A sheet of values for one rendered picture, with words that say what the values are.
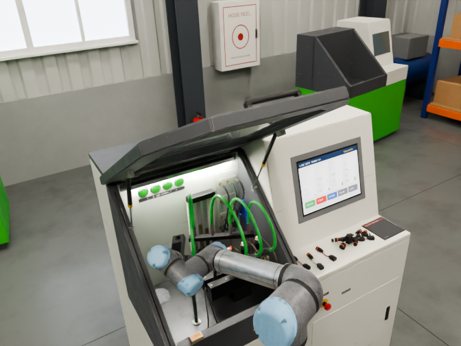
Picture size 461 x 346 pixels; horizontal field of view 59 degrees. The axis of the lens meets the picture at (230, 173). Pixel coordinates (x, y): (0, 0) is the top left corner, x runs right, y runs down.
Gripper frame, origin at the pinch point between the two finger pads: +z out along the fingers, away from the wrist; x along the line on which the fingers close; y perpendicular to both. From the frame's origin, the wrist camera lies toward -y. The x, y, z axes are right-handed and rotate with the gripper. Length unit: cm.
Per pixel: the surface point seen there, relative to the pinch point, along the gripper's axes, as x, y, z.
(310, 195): 49, -33, 47
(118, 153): -37, -59, 7
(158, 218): -23.4, -27.2, 21.8
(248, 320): 14.3, 23.3, 25.8
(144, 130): -165, -243, 312
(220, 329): 3.8, 25.7, 17.6
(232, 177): 12, -46, 36
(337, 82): 98, -237, 290
